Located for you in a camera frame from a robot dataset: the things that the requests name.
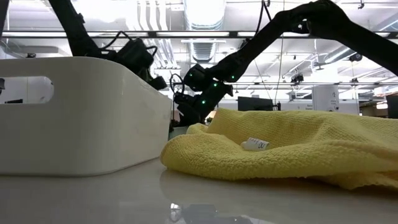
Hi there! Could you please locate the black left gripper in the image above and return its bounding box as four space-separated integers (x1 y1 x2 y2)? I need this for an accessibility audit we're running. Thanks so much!
118 37 155 80

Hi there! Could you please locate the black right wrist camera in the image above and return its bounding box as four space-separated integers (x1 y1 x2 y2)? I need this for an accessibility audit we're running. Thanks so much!
173 92 189 108

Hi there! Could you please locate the white plastic bin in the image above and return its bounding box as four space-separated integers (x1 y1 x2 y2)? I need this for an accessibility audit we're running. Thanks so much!
0 57 173 177

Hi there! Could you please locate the pale green microfiber towel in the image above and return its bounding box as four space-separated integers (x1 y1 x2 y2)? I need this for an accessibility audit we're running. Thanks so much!
169 126 189 139

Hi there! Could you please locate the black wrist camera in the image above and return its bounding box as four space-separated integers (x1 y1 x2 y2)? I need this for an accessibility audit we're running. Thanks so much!
173 92 189 108
148 75 169 91

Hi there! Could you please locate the yellow microfiber towel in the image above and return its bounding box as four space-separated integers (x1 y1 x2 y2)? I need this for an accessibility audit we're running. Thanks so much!
159 108 398 191

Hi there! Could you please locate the black monitor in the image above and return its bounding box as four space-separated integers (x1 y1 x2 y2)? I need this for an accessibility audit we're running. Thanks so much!
238 96 274 112

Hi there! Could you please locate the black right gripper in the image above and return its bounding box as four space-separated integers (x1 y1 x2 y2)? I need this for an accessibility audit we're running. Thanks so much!
178 86 233 128

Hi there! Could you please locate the black screen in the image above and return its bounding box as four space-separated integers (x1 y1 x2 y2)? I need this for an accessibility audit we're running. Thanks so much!
386 95 398 119

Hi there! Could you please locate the black horizontal rail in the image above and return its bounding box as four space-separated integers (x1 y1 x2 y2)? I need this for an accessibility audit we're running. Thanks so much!
233 82 398 87

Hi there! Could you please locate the white kiosk pillar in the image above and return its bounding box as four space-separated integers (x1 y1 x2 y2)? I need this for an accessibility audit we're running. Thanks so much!
312 85 340 112

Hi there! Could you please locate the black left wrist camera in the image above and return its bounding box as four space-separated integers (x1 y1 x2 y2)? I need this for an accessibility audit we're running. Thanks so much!
148 75 169 91

